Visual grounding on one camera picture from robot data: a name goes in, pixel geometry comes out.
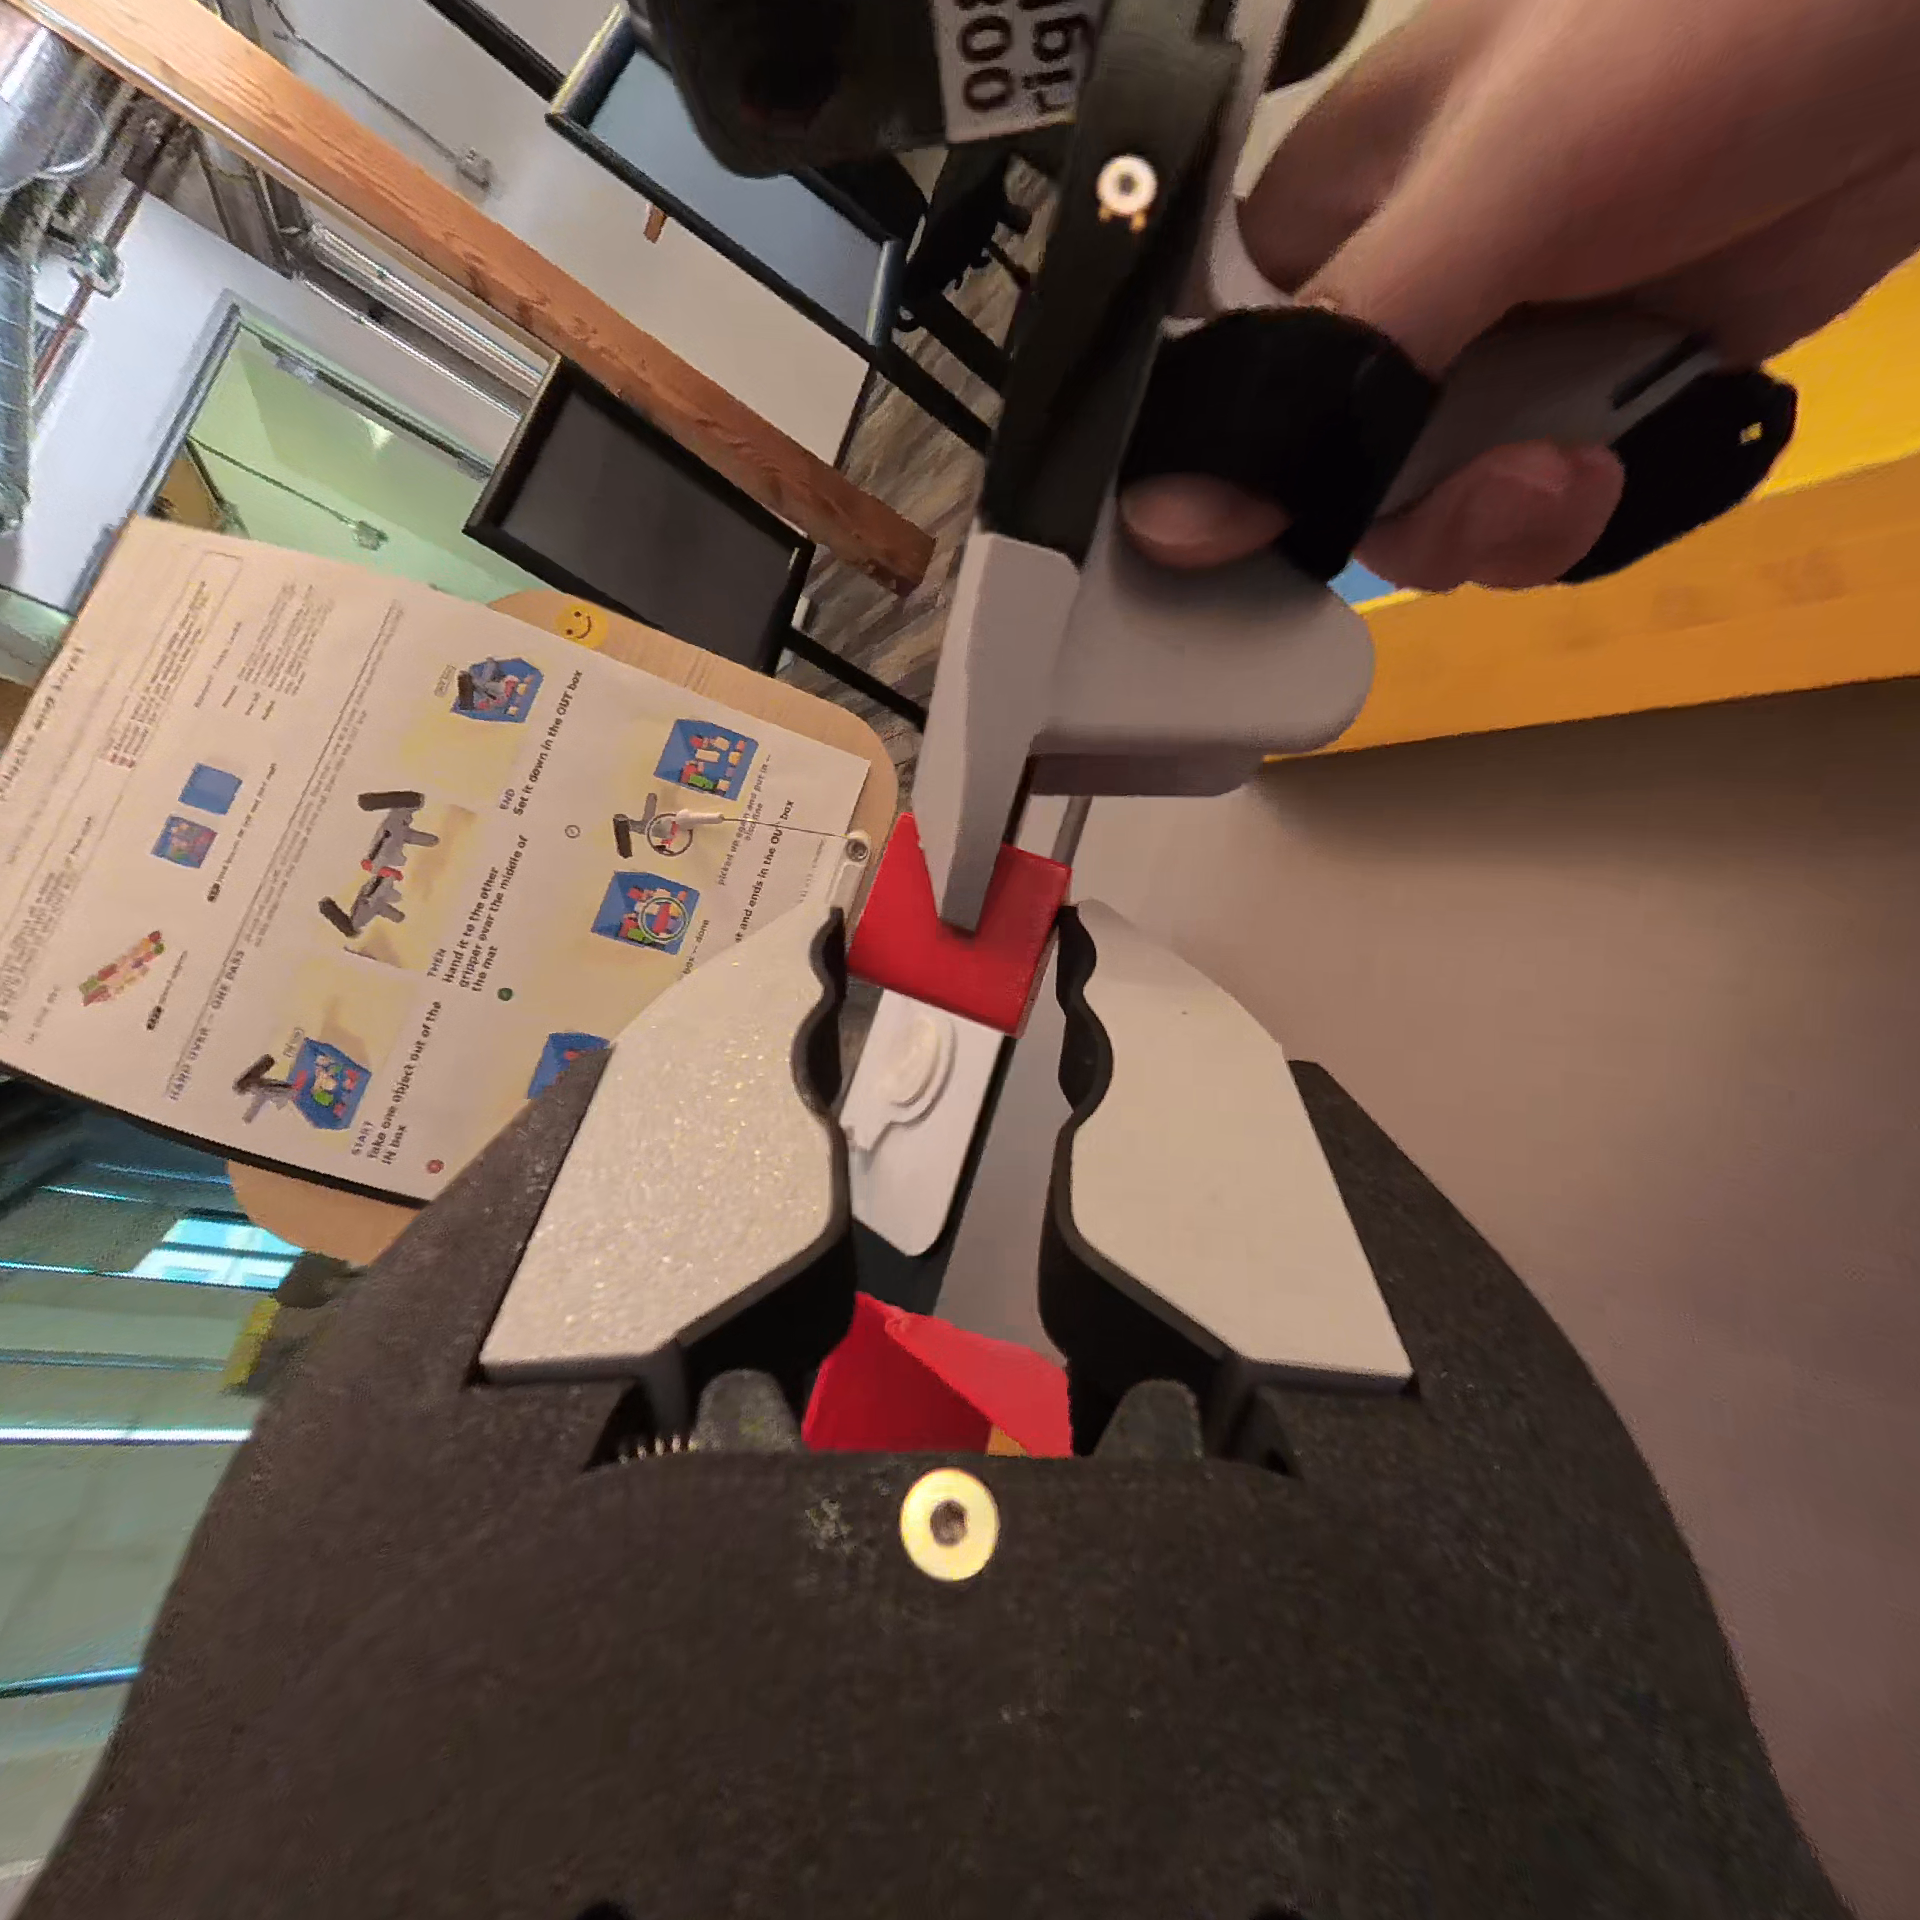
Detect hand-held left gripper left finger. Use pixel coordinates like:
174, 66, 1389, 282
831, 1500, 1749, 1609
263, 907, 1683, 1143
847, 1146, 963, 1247
476, 906, 856, 1432

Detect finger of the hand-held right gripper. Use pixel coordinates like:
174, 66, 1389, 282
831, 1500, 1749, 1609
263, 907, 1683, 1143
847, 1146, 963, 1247
910, 528, 1083, 935

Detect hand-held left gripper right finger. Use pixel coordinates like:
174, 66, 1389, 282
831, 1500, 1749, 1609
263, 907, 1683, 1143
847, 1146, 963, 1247
1037, 901, 1415, 1444

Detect red wooden block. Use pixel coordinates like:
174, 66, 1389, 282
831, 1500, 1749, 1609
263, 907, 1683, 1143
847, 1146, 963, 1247
841, 814, 1071, 1042

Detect red plastic bin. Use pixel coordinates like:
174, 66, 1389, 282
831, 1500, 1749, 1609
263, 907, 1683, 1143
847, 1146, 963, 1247
804, 1291, 1077, 1460

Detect yellow plastic bin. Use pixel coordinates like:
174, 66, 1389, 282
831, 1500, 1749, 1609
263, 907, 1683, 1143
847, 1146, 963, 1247
1265, 253, 1920, 768

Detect person's right hand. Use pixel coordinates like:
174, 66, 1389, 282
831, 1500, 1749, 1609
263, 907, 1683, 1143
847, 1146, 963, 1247
1118, 0, 1920, 598

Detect wooden beam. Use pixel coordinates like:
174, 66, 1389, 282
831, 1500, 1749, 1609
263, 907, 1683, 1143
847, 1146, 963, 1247
23, 0, 940, 594

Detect black framed panel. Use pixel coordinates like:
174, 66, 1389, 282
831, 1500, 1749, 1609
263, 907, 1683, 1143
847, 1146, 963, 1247
462, 353, 823, 680

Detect printed instruction sheet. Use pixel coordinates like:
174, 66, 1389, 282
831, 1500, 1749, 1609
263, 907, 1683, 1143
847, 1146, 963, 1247
0, 514, 874, 1205

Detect glass door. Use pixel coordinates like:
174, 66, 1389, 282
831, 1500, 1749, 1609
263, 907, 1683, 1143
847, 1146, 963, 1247
179, 291, 548, 601

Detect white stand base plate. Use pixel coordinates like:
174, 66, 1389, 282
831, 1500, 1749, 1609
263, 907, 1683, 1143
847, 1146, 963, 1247
835, 986, 1003, 1260

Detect clear stand bracket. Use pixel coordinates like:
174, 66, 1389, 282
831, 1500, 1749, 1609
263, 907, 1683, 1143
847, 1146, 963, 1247
841, 1013, 958, 1152

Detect black metal frame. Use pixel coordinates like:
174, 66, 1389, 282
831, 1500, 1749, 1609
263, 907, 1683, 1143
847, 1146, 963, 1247
548, 0, 1051, 452

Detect silver ventilation duct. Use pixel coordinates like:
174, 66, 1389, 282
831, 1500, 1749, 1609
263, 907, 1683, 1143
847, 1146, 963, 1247
0, 22, 155, 534

